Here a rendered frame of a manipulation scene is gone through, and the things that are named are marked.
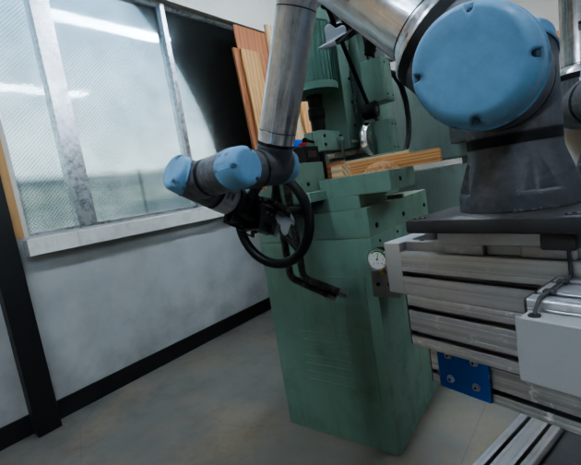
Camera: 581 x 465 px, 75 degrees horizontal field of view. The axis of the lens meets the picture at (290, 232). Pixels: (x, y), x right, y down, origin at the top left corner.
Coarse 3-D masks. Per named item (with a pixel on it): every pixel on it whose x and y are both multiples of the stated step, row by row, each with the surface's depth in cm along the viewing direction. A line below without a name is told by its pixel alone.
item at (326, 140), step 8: (304, 136) 131; (312, 136) 130; (320, 136) 128; (328, 136) 132; (336, 136) 136; (312, 144) 130; (320, 144) 128; (328, 144) 131; (336, 144) 135; (328, 152) 142
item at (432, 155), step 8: (416, 152) 114; (424, 152) 113; (432, 152) 112; (440, 152) 111; (376, 160) 122; (384, 160) 120; (392, 160) 119; (400, 160) 117; (408, 160) 116; (416, 160) 115; (424, 160) 113; (432, 160) 112; (440, 160) 111; (352, 168) 127; (360, 168) 126
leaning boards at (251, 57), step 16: (240, 32) 273; (256, 32) 286; (240, 48) 272; (256, 48) 285; (240, 64) 266; (256, 64) 275; (240, 80) 264; (256, 80) 273; (256, 96) 271; (256, 112) 270; (304, 112) 315; (256, 128) 269; (304, 128) 315; (256, 144) 271
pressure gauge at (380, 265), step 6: (372, 252) 105; (378, 252) 104; (384, 252) 103; (372, 258) 105; (378, 258) 104; (384, 258) 103; (372, 264) 106; (378, 264) 105; (384, 264) 104; (384, 270) 106
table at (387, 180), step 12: (396, 168) 109; (408, 168) 116; (324, 180) 117; (336, 180) 114; (348, 180) 112; (360, 180) 110; (372, 180) 108; (384, 180) 106; (396, 180) 108; (408, 180) 116; (264, 192) 132; (312, 192) 111; (324, 192) 116; (336, 192) 115; (348, 192) 113; (360, 192) 111; (372, 192) 108
